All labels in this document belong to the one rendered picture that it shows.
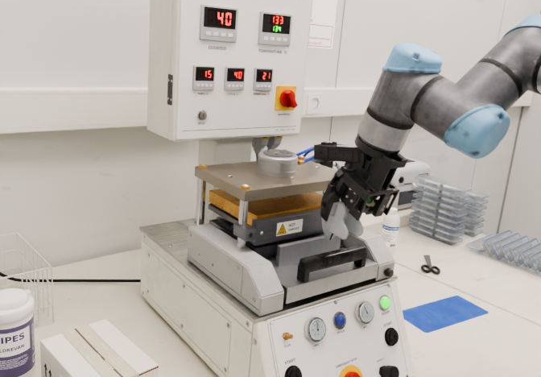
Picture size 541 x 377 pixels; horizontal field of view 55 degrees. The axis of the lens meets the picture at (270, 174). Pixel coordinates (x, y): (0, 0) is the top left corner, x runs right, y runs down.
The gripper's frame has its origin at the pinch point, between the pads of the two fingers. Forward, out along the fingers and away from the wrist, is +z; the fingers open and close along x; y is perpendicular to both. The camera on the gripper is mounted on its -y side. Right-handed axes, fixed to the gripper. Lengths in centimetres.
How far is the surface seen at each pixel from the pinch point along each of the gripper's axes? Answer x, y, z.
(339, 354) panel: -1.3, 13.9, 16.4
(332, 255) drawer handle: -1.4, 3.9, 2.2
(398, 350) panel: 13.5, 16.3, 18.9
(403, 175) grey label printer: 86, -46, 28
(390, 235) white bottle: 59, -23, 32
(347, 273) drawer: 2.8, 5.5, 6.0
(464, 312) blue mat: 49, 11, 27
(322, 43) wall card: 64, -85, -3
